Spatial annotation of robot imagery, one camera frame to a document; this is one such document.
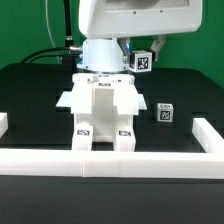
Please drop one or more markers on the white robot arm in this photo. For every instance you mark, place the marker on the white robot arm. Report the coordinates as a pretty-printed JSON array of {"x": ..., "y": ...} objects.
[{"x": 104, "y": 55}]

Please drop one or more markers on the white marker cube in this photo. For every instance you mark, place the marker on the white marker cube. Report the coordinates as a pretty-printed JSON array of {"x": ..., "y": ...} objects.
[
  {"x": 140, "y": 61},
  {"x": 165, "y": 112}
]

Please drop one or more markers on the white chair back frame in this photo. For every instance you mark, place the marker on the white chair back frame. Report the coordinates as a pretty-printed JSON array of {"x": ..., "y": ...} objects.
[{"x": 95, "y": 93}]

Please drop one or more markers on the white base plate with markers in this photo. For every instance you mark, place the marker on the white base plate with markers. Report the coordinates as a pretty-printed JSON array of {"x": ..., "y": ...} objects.
[{"x": 66, "y": 98}]

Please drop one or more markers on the white block at left edge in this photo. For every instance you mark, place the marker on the white block at left edge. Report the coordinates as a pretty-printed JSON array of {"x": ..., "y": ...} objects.
[{"x": 3, "y": 123}]

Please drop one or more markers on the white U-shaped fence frame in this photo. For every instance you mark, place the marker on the white U-shaped fence frame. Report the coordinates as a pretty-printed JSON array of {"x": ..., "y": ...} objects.
[{"x": 38, "y": 162}]

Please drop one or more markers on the white chair seat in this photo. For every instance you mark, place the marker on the white chair seat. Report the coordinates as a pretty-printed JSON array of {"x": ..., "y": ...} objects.
[{"x": 105, "y": 124}]

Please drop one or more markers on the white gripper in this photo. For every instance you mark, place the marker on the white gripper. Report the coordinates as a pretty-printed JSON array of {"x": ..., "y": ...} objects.
[{"x": 131, "y": 18}]

